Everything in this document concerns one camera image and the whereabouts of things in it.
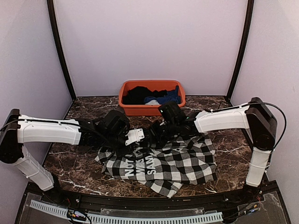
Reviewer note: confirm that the white slotted cable duct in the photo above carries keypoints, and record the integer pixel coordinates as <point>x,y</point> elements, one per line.
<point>112,216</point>

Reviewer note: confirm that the black white plaid shirt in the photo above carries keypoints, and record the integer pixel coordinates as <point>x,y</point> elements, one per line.
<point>183,160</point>

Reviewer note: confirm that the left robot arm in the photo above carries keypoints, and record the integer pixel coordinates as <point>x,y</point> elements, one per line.
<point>113,131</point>

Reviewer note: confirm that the right black frame post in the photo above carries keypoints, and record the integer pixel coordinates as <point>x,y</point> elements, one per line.
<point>241,51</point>

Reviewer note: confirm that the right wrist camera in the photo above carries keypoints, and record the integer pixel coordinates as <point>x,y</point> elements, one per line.
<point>172,113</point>

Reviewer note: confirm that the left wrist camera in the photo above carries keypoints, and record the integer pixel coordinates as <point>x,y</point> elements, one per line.
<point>134,135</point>

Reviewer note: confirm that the blue garment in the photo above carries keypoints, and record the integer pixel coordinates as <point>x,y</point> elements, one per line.
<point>169,96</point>

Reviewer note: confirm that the black garment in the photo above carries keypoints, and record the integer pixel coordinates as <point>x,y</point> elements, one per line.
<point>137,95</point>

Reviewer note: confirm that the left black frame post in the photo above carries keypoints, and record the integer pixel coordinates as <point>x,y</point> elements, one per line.
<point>59,48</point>

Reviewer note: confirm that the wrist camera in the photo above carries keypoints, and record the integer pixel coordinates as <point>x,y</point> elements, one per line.
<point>134,135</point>
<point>172,113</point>

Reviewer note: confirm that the black frame post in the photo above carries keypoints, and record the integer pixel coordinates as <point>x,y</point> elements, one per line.
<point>59,48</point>
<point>241,51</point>

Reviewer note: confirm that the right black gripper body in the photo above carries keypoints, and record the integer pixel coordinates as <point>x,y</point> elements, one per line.
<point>159,132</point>

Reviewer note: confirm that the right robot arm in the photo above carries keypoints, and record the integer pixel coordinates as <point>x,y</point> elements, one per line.
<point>254,119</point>

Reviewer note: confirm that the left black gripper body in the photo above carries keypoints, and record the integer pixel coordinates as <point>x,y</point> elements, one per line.
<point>121,152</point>

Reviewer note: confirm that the black front rail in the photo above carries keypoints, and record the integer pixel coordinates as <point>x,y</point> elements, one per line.
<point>225,201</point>

